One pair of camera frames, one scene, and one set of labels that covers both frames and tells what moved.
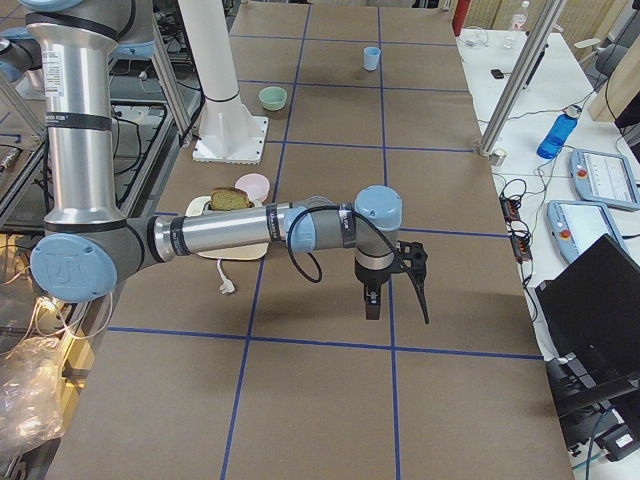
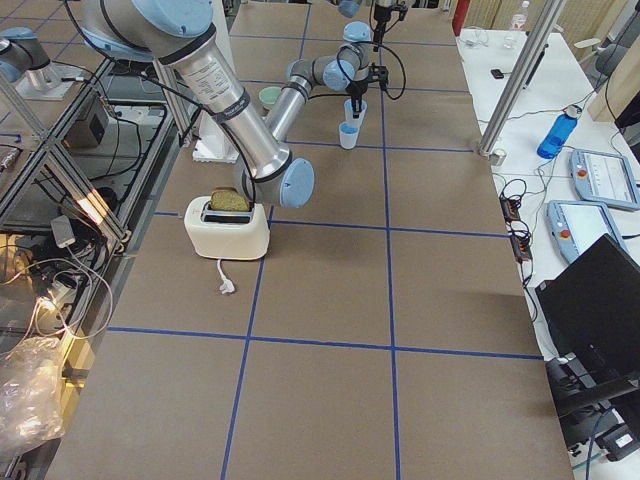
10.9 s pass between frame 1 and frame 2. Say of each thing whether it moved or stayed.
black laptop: stayed
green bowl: stayed
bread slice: stayed
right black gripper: moved
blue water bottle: stayed
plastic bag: stayed
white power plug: stayed
